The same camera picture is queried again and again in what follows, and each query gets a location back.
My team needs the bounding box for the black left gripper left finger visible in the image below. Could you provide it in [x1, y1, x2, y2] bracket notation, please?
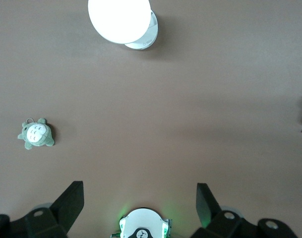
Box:
[0, 180, 85, 238]

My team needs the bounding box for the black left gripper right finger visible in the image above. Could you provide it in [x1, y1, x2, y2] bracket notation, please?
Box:
[190, 182, 300, 238]

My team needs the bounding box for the grey green Totoro plush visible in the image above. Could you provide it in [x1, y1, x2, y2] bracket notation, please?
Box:
[17, 117, 56, 150]

